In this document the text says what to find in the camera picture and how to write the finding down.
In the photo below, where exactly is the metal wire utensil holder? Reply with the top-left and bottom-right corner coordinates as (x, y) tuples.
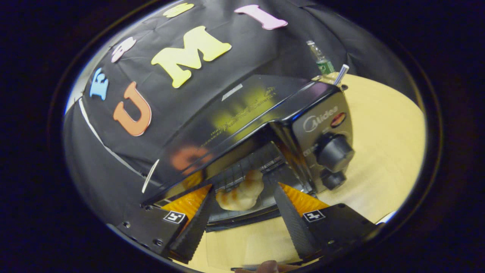
(313, 64), (350, 87)

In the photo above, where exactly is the green plastic bottle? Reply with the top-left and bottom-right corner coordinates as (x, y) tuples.
(306, 40), (336, 75)

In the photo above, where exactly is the black electric oven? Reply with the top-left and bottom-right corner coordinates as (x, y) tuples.
(141, 74), (356, 232)

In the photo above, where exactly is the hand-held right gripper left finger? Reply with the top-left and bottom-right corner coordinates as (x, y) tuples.
(116, 184), (213, 265)

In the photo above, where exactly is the golden croissant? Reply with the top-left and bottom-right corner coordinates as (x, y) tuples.
(215, 169), (265, 211)

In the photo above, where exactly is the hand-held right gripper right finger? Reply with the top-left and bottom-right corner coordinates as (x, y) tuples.
(271, 181), (379, 262)

